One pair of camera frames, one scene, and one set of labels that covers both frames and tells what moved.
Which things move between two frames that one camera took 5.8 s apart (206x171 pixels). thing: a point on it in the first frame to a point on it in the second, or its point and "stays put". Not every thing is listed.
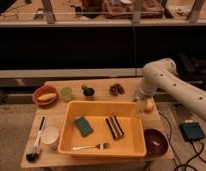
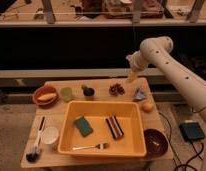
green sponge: (83, 126) stays put
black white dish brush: (33, 154) stays put
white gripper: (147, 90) to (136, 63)
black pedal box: (192, 131) stays put
